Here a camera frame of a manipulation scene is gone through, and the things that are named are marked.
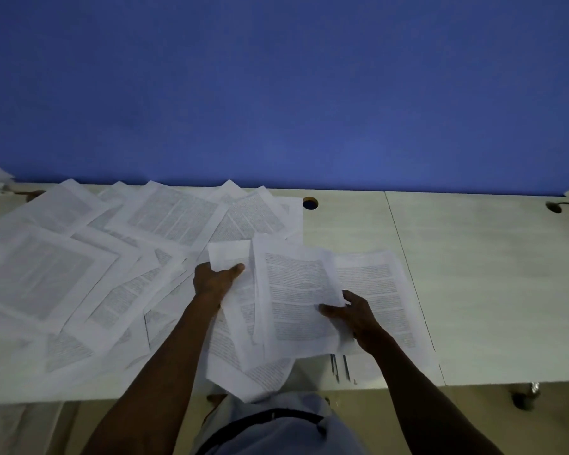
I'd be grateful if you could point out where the white shirt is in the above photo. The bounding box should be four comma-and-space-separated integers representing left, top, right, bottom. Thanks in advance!
192, 392, 369, 455

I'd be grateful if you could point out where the spread of printed papers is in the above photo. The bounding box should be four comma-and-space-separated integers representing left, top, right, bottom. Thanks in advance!
0, 178, 304, 403

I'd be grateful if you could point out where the printed paper bundle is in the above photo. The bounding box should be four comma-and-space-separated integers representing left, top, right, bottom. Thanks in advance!
205, 233, 357, 404

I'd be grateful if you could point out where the person's left hand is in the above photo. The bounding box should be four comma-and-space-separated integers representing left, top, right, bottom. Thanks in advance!
192, 262, 246, 308

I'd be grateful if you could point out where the person's left forearm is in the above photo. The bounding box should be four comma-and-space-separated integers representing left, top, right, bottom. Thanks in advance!
83, 296, 224, 455

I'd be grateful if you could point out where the neat stack of printed sheets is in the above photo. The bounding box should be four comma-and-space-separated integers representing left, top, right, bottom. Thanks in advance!
331, 249, 441, 384

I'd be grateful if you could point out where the black strap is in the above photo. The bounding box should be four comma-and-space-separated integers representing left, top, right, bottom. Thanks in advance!
194, 408, 327, 455

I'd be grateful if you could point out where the person's right forearm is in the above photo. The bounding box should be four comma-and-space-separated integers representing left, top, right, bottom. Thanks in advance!
367, 329, 503, 455

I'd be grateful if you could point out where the person's right hand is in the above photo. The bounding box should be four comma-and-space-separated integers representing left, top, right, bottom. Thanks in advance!
318, 290, 389, 354

